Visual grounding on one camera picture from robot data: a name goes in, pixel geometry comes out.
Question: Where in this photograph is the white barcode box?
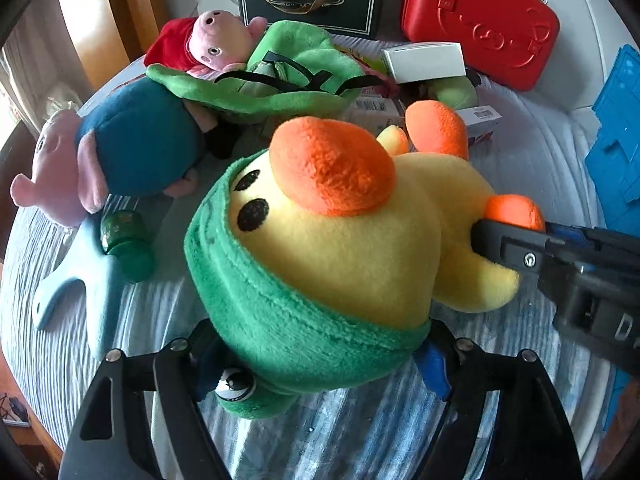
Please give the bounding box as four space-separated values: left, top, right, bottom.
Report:
457 105 502 146

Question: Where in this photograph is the wooden headboard frame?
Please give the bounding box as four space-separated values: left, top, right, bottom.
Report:
58 0 168 90

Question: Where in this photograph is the pink pig plush blue shirt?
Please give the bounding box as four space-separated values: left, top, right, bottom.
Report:
10 76 217 228

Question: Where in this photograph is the pink pig plush red dress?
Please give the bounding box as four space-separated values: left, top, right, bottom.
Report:
143 10 268 79

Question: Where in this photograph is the white small carton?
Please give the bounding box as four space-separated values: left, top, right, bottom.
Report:
383 41 465 84

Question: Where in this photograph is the green small bottle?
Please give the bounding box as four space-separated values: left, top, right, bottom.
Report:
100 209 156 284

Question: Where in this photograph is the red toy suitcase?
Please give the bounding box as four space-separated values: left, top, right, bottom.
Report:
401 0 560 91

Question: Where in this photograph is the green plush frog cape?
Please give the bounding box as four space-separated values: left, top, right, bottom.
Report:
146 21 383 124

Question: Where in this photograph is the light blue striped bedsheet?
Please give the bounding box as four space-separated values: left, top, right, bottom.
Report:
1 81 615 479

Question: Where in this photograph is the yellow duck plush green hood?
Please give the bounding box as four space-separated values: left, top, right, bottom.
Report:
183 101 544 419

